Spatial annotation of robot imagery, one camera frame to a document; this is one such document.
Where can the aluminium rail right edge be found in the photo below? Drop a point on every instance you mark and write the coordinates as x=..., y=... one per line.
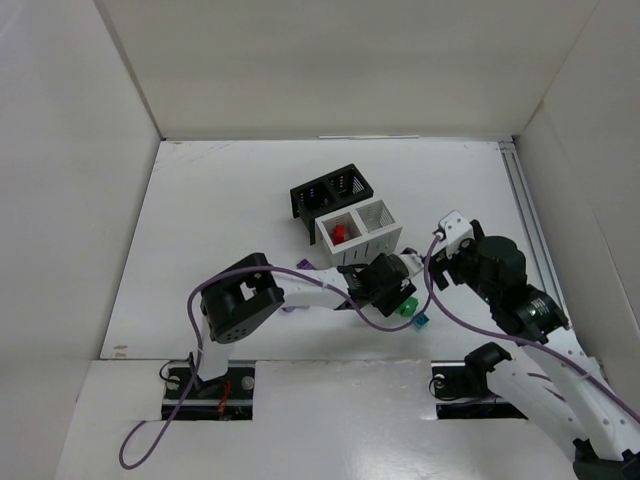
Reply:
x=542, y=260

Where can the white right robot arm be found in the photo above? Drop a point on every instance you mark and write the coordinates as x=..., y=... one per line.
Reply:
x=535, y=361

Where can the white two-slot container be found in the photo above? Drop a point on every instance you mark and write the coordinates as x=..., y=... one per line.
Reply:
x=372, y=230

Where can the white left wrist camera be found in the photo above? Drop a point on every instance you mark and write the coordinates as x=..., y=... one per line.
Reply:
x=413, y=261

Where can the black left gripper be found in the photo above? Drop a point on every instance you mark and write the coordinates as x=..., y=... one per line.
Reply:
x=396, y=298

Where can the black two-slot container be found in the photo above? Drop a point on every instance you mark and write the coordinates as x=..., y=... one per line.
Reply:
x=327, y=193

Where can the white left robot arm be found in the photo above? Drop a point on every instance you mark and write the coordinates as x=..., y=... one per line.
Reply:
x=230, y=306

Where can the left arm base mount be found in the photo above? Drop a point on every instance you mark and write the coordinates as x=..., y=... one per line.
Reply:
x=227, y=398

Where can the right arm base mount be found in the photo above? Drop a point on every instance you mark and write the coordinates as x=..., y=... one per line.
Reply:
x=461, y=395

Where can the green rounded lego block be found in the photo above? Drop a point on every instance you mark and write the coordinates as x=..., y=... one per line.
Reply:
x=408, y=308

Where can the red lego block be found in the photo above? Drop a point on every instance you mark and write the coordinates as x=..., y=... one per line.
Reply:
x=340, y=234

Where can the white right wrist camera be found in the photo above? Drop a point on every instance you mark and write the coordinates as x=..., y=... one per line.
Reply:
x=455, y=229

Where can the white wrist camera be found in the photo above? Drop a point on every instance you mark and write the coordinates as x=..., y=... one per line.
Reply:
x=413, y=261
x=455, y=229

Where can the small teal square lego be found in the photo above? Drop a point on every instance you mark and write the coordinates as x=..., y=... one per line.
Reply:
x=420, y=321

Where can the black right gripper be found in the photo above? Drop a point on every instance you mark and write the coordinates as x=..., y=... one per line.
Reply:
x=441, y=273

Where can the purple lego brick upright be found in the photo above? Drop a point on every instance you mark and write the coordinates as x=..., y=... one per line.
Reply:
x=304, y=264

